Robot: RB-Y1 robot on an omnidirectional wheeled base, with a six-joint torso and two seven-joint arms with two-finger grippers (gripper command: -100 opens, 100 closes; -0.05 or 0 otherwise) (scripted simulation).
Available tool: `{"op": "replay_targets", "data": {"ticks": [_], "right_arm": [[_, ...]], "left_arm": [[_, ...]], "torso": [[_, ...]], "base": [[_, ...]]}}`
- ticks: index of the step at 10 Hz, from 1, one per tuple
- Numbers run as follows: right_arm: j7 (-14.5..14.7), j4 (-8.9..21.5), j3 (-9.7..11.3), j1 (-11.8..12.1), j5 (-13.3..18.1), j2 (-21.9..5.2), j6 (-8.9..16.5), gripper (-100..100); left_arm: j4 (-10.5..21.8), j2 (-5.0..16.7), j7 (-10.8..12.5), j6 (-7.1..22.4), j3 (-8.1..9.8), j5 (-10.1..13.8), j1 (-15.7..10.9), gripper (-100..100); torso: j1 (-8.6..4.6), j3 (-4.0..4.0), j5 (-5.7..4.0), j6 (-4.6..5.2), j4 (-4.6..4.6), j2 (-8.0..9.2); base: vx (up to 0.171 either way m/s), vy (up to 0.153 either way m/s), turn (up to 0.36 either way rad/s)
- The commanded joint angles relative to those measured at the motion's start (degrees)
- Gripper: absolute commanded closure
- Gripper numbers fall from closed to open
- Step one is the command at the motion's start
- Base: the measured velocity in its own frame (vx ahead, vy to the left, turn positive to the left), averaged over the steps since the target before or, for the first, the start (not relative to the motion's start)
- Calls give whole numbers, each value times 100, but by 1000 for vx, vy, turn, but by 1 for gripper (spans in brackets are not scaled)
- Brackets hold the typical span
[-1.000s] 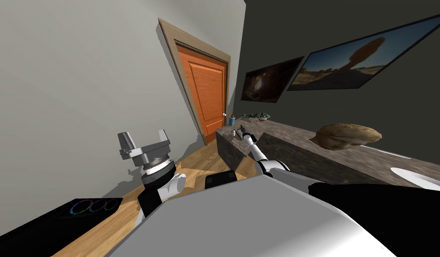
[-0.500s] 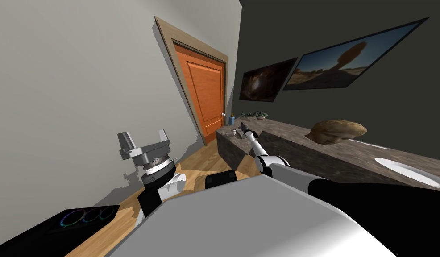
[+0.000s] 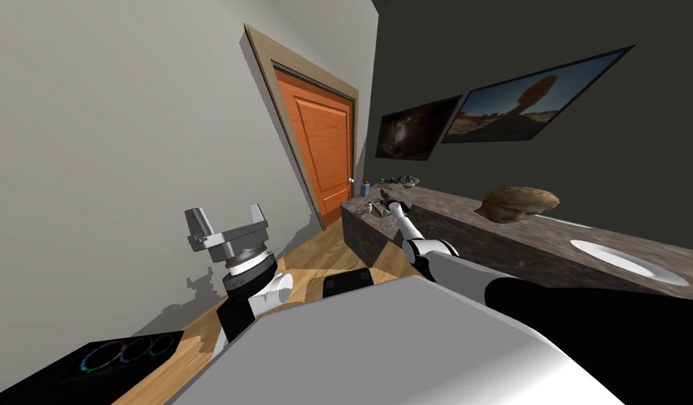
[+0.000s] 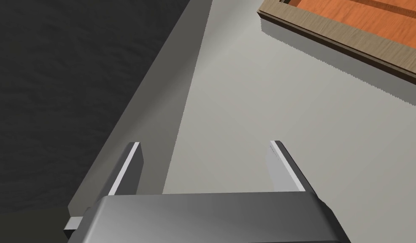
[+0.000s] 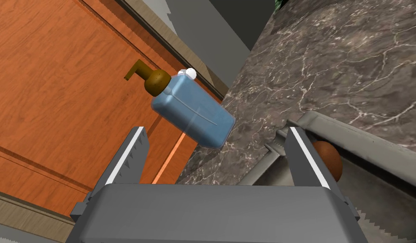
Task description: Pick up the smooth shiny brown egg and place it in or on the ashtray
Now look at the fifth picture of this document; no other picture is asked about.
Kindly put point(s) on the grey metal sink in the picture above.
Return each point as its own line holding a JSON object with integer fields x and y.
{"x": 380, "y": 189}

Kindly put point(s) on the brown ball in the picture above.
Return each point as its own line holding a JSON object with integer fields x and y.
{"x": 329, "y": 159}

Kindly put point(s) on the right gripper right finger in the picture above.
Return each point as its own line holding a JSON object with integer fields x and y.
{"x": 302, "y": 162}

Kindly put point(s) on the blue soap dispenser bottle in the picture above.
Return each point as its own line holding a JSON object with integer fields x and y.
{"x": 194, "y": 111}

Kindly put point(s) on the small white round object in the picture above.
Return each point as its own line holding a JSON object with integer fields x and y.
{"x": 190, "y": 73}

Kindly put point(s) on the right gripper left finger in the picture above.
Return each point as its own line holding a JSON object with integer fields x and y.
{"x": 127, "y": 162}

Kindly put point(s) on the orange wooden cupboard door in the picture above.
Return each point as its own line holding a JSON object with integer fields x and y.
{"x": 52, "y": 94}

